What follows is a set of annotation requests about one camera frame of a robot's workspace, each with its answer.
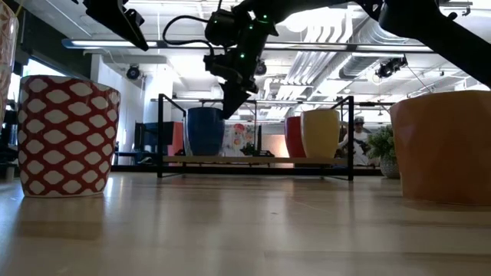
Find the person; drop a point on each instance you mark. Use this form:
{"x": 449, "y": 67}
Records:
{"x": 358, "y": 142}

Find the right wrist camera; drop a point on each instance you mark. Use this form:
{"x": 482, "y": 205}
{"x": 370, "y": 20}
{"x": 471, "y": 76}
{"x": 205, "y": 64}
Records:
{"x": 216, "y": 65}

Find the black ceiling spotlight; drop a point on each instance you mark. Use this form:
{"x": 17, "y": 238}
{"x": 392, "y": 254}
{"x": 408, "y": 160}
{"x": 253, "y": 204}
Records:
{"x": 391, "y": 67}

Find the red white patterned mug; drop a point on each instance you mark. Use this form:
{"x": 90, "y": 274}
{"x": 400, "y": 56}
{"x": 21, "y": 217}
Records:
{"x": 67, "y": 138}

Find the wooden shelf black frame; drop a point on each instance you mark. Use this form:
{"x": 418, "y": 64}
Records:
{"x": 249, "y": 159}

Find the floral picture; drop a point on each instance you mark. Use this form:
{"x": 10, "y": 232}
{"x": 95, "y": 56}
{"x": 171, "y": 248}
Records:
{"x": 239, "y": 136}

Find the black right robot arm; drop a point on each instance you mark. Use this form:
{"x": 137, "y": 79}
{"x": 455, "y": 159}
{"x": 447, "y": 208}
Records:
{"x": 441, "y": 34}

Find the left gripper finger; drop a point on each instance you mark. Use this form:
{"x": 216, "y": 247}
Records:
{"x": 124, "y": 27}

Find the orange faceted mug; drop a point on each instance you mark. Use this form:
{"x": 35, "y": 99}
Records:
{"x": 449, "y": 149}

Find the green potted succulent plant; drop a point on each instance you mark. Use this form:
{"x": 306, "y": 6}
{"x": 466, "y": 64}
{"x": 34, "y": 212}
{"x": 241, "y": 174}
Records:
{"x": 381, "y": 145}

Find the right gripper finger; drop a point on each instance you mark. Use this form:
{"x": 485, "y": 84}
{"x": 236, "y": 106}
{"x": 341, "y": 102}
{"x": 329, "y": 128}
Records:
{"x": 232, "y": 101}

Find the orange leaf patterned mug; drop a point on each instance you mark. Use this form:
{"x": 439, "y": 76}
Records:
{"x": 7, "y": 57}

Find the ceiling light strip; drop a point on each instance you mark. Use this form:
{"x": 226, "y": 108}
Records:
{"x": 96, "y": 43}

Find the silver ceiling duct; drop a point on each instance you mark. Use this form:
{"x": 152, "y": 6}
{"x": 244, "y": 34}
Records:
{"x": 360, "y": 63}

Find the round black ceiling camera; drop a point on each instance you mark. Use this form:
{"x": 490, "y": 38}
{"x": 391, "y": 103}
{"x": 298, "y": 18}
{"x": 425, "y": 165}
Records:
{"x": 262, "y": 69}
{"x": 132, "y": 72}

